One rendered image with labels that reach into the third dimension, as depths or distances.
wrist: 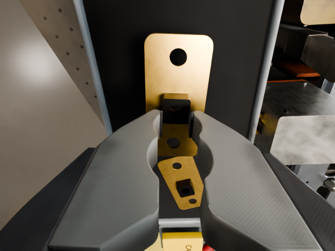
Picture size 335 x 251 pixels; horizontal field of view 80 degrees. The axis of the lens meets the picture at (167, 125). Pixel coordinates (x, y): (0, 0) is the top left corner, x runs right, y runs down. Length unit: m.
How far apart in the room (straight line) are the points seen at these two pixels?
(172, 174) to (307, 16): 0.22
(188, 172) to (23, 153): 1.96
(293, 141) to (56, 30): 0.64
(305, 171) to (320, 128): 0.24
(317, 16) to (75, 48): 0.58
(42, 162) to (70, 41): 1.54
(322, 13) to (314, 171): 0.35
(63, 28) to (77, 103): 0.98
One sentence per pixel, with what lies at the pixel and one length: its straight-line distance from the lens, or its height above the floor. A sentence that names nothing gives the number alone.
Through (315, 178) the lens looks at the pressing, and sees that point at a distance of 0.57.
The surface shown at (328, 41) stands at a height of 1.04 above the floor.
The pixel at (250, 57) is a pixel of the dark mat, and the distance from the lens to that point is 0.18.
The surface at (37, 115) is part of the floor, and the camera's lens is 1.81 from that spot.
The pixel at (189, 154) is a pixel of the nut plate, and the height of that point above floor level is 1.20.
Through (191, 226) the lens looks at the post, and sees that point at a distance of 0.35.
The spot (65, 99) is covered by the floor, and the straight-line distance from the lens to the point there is 1.63.
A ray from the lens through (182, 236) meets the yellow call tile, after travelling 0.34.
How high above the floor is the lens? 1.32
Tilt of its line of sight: 58 degrees down
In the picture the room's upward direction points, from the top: 179 degrees counter-clockwise
